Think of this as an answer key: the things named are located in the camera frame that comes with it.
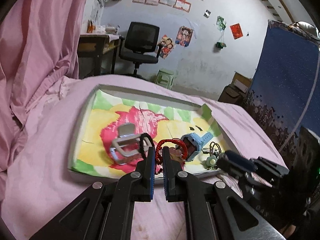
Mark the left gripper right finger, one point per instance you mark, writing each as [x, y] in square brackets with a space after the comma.
[178, 184]

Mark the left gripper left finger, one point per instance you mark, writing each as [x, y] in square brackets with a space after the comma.
[139, 184]

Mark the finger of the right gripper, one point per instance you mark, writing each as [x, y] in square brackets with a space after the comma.
[240, 158]
[236, 168]

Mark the silver grey belt buckle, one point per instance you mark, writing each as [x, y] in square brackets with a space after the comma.
[125, 147]

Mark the blue kids smartwatch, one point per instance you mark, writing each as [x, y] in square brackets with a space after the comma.
[194, 144]

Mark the colourful floral paper liner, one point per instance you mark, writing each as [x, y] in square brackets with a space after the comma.
[103, 113]

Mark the white shallow cardboard box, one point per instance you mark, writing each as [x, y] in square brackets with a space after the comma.
[201, 166]

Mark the blue starry wardrobe cover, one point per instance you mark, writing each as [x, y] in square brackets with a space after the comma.
[284, 93]

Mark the green plastic stool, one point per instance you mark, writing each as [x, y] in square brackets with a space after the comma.
[165, 78]

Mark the pink floral bed sheet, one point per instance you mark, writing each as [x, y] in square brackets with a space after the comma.
[38, 185]

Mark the green hanging pouch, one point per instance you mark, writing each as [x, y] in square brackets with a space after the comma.
[220, 45]

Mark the red paper square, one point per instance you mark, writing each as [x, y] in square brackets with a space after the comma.
[236, 31]

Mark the black office chair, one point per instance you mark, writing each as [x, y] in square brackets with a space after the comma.
[140, 46]

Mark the wooden desk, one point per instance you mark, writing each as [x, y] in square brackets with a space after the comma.
[94, 47]

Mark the family cartoon poster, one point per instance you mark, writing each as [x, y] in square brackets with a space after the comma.
[167, 45]

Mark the pink curtain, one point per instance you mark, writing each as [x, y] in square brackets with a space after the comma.
[38, 46]

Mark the cardboard box by wall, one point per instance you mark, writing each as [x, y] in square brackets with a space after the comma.
[236, 91]

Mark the cartoon poster on wall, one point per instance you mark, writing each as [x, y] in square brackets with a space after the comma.
[184, 36]

